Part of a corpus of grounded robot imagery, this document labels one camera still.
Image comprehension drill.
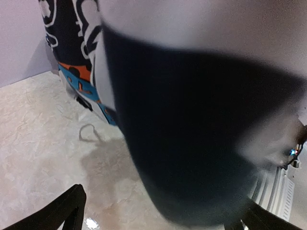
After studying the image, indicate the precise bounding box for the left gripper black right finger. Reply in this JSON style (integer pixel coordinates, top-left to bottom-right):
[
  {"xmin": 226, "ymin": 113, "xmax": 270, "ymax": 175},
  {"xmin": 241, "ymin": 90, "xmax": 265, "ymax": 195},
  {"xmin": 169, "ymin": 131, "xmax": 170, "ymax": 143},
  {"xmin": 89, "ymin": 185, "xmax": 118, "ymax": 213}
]
[{"xmin": 240, "ymin": 200, "xmax": 300, "ymax": 230}]

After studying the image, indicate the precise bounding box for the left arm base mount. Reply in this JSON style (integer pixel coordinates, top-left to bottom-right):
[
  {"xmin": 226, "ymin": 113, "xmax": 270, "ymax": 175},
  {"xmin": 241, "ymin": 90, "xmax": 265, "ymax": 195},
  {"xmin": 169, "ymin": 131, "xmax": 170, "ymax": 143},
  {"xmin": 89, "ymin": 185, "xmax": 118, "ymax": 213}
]
[{"xmin": 281, "ymin": 125, "xmax": 307, "ymax": 170}]

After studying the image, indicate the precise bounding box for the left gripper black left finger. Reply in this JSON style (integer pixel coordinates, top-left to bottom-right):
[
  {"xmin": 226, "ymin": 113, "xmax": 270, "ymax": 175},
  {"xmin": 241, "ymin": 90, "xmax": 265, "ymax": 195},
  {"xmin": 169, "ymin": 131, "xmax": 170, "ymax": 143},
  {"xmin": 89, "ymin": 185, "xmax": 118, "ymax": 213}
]
[{"xmin": 5, "ymin": 184, "xmax": 86, "ymax": 230}]

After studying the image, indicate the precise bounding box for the aluminium front rail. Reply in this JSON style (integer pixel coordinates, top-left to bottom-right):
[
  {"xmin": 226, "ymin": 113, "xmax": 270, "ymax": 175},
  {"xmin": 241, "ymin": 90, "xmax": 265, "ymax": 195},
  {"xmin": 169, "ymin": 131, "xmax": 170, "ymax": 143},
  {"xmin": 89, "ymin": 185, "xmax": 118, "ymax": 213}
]
[{"xmin": 249, "ymin": 158, "xmax": 300, "ymax": 221}]

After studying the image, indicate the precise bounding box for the colourful printed clothes pile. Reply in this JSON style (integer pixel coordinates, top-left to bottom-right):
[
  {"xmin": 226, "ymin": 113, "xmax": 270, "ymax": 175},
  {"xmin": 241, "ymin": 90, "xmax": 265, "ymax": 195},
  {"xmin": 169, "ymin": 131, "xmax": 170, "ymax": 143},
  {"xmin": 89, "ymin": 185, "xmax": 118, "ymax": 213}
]
[{"xmin": 38, "ymin": 0, "xmax": 307, "ymax": 230}]

